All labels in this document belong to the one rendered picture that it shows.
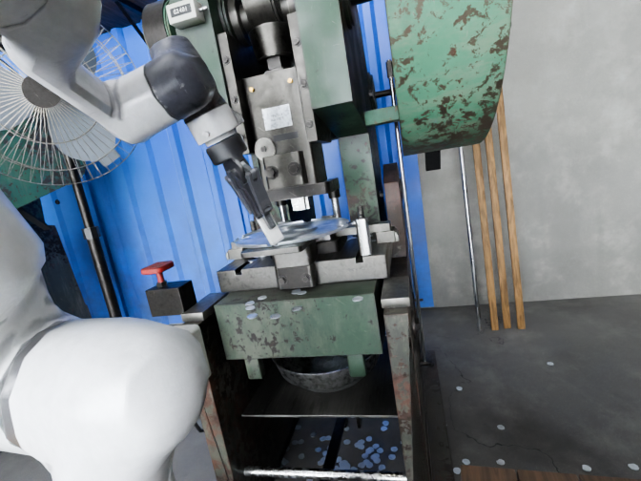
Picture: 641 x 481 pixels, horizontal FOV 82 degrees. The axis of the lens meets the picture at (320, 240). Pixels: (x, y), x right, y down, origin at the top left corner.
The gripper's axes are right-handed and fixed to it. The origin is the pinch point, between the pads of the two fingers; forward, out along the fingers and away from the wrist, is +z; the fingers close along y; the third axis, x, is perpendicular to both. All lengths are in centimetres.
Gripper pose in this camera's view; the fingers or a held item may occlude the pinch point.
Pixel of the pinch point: (270, 228)
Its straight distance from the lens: 79.6
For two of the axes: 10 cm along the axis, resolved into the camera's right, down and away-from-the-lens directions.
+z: 4.2, 8.3, 3.6
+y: 5.6, 0.7, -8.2
